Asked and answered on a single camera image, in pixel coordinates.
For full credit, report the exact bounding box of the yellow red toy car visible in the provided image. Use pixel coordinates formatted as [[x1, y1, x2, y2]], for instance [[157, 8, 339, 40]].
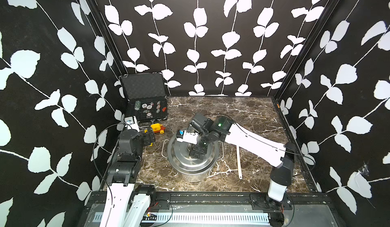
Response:
[[150, 123, 166, 134]]

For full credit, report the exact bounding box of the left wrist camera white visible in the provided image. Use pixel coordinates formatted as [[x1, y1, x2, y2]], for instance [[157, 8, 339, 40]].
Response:
[[124, 116, 140, 132]]

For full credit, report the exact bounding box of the white slotted cable duct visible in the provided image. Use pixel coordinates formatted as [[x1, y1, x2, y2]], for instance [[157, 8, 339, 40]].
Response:
[[91, 212, 270, 225]]

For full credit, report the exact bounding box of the green poker chip stack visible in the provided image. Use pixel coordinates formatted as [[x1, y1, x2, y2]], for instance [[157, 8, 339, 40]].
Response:
[[134, 101, 141, 111]]

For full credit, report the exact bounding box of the white plastic ladle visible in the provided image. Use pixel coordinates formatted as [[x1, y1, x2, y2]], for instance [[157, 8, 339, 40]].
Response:
[[236, 146, 243, 180]]

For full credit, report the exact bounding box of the black open case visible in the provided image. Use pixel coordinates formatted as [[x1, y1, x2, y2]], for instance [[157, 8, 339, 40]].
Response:
[[119, 73, 168, 123]]

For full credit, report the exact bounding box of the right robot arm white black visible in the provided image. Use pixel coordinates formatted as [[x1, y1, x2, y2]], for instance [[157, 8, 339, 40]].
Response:
[[176, 113, 296, 202]]

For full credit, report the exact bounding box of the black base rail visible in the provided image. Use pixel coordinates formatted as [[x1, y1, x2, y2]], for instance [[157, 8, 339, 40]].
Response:
[[85, 191, 336, 218]]

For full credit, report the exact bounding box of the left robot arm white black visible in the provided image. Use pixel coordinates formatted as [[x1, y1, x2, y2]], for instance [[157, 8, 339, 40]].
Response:
[[100, 129, 156, 227]]

